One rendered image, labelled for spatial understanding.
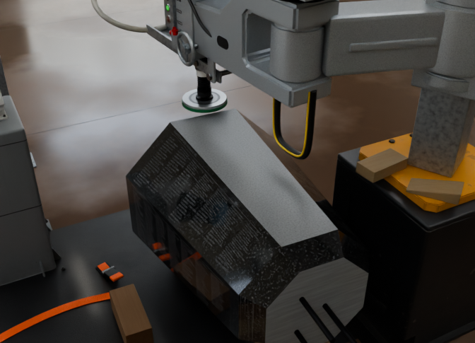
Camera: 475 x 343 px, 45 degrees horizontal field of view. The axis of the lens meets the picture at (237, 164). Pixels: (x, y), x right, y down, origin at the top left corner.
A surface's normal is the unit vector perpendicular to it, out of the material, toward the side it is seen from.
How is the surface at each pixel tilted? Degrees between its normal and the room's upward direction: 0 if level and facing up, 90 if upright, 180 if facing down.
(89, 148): 0
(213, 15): 90
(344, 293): 90
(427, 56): 90
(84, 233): 0
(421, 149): 90
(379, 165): 0
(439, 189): 11
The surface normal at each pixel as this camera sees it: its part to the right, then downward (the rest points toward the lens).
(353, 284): 0.41, 0.49
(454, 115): -0.55, 0.45
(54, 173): 0.00, -0.84
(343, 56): 0.20, 0.53
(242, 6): -0.83, 0.30
